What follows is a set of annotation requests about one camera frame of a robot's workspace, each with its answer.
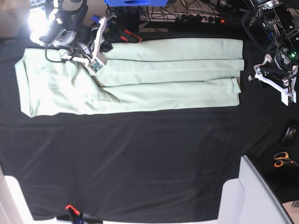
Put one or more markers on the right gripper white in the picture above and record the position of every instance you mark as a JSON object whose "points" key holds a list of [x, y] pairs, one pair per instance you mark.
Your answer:
{"points": [[86, 48]]}

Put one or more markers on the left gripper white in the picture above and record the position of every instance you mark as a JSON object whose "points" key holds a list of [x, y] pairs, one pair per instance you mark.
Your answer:
{"points": [[280, 73]]}

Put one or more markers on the light green T-shirt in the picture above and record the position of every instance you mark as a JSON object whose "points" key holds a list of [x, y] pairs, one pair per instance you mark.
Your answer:
{"points": [[169, 74]]}

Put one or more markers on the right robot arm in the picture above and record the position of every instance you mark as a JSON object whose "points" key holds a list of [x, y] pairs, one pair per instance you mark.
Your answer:
{"points": [[65, 38]]}

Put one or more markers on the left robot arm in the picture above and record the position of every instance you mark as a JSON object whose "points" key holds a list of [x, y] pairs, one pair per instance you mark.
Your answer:
{"points": [[277, 23]]}

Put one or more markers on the red black clamp top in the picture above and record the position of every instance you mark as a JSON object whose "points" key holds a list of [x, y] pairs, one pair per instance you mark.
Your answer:
{"points": [[126, 35]]}

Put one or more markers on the black round object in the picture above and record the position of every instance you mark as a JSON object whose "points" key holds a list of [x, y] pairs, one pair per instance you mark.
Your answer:
{"points": [[289, 135]]}

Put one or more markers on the blue box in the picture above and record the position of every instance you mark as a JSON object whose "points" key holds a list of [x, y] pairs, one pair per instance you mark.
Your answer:
{"points": [[122, 3]]}

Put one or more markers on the white power strip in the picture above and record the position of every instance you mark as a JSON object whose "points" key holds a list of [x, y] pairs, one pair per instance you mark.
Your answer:
{"points": [[203, 18]]}

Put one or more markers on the white chair right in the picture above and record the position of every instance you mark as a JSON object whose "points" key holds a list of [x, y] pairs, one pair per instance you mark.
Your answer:
{"points": [[248, 199]]}

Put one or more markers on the white chair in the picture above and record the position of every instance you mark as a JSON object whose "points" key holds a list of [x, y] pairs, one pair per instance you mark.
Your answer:
{"points": [[248, 199], [13, 206]]}

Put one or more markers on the black table cloth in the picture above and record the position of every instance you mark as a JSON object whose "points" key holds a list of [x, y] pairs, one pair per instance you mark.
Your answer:
{"points": [[149, 167]]}

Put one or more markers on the red blue clamp bottom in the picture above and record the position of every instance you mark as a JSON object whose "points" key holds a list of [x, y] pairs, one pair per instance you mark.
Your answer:
{"points": [[74, 216]]}

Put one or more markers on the white chair left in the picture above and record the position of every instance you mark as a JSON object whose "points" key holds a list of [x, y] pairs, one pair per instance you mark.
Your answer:
{"points": [[13, 206]]}

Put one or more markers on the blue handled tool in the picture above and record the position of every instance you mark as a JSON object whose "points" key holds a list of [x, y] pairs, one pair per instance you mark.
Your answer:
{"points": [[96, 19]]}

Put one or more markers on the orange handled scissors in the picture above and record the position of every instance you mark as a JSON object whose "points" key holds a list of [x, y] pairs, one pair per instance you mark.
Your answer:
{"points": [[283, 159]]}

